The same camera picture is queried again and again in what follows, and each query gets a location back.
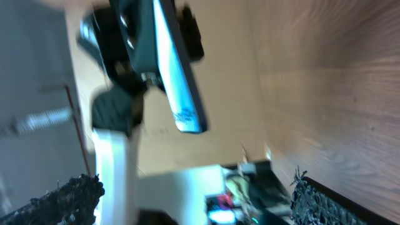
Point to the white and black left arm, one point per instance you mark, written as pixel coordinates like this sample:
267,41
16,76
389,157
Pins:
116,119

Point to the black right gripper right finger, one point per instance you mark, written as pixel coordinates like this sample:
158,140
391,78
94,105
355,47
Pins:
314,203

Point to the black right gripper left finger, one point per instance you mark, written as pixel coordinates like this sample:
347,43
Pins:
72,203

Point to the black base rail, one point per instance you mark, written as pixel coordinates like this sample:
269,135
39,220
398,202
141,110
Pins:
252,194

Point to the blue Galaxy smartphone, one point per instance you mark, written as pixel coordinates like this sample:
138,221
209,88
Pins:
164,41

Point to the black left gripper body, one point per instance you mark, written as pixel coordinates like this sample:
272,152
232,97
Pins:
100,37

